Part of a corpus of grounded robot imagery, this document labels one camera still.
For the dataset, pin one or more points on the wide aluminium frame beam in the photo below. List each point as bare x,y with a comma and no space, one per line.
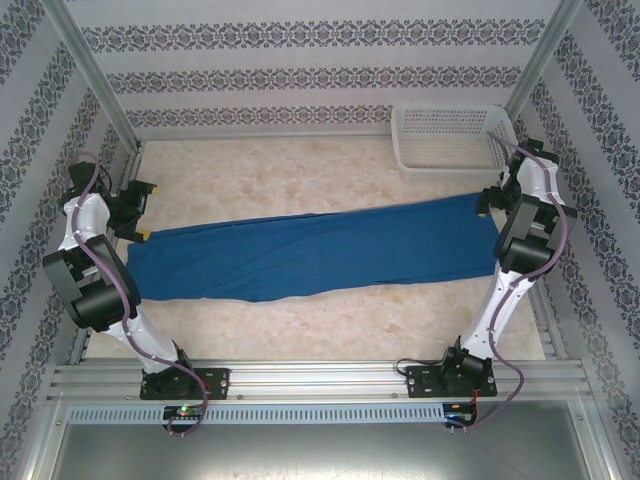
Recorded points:
320,380

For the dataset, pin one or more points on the small circuit board with LED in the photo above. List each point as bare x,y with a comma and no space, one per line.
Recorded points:
460,414
185,412

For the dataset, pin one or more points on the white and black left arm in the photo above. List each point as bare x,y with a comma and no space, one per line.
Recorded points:
150,340

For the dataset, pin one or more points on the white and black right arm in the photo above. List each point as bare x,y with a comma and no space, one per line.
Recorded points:
505,295

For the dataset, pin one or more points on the aluminium frame post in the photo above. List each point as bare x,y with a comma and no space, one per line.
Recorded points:
602,440
544,65
95,65
37,440

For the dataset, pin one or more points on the grey metal panel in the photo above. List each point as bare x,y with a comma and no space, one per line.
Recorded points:
320,452

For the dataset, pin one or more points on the blue long pants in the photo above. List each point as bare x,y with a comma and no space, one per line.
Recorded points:
310,255

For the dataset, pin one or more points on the white perforated plastic basket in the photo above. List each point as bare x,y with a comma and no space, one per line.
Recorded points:
440,172

